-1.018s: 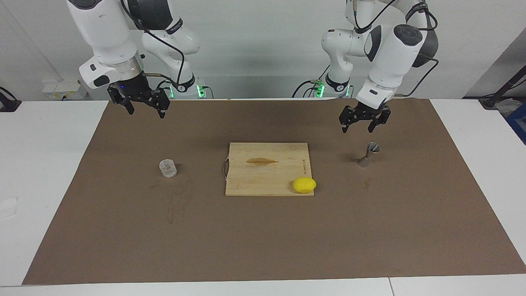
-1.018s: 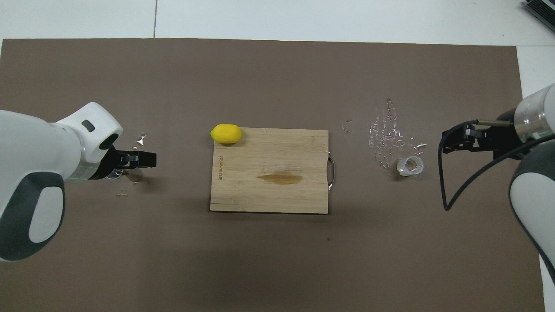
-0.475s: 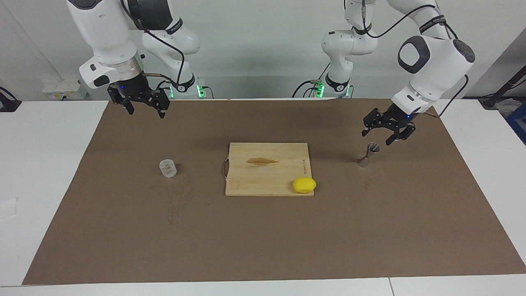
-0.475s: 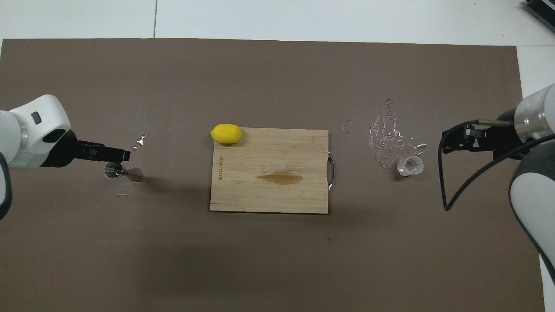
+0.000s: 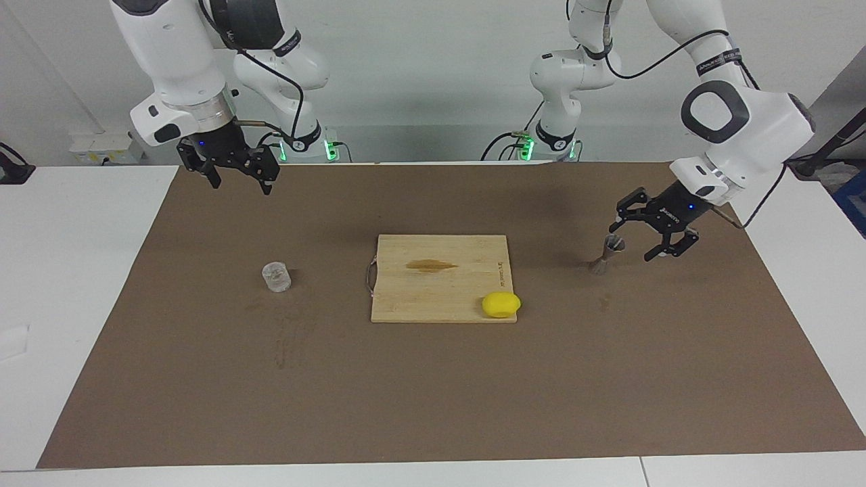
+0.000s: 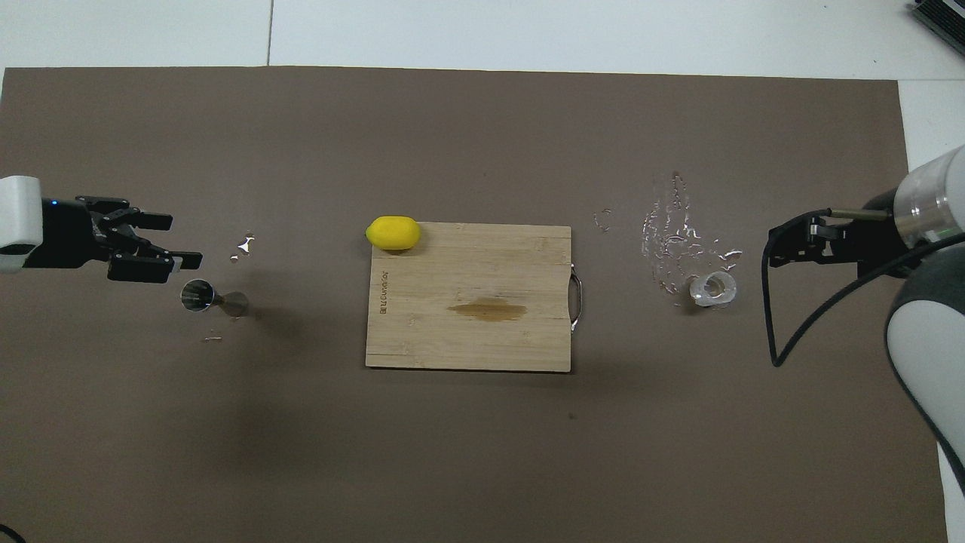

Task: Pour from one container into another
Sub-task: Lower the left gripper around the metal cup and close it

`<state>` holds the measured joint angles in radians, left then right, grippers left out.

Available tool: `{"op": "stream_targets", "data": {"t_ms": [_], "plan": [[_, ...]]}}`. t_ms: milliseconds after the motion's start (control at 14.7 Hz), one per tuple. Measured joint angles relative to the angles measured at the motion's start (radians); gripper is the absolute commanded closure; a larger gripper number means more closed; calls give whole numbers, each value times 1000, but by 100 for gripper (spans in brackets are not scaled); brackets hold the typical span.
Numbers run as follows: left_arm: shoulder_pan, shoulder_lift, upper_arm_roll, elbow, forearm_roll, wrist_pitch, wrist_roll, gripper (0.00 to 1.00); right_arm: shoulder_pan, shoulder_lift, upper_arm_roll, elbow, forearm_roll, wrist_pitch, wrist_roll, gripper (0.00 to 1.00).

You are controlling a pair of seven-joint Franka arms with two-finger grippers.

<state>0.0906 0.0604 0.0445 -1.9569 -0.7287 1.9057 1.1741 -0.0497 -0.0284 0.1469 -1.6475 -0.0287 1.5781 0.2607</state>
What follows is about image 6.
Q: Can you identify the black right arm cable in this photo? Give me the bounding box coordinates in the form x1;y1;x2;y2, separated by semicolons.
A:
761;208;965;368

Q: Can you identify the yellow lemon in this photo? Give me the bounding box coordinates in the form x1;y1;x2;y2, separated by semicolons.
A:
366;216;421;251

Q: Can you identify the steel double jigger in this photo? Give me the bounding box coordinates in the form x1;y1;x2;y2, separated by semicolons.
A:
180;278;250;318

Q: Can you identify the wooden cutting board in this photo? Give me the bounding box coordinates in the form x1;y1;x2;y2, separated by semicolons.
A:
366;222;583;373

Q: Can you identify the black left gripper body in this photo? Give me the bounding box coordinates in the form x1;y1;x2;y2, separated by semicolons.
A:
34;198;107;269

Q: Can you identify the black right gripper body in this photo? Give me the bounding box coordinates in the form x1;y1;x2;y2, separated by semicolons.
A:
826;192;906;279

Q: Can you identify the brown table mat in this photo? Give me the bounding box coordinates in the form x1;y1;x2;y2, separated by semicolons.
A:
0;66;949;543

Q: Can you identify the grey ribbed device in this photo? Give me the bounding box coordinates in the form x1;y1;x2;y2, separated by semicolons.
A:
908;0;965;55

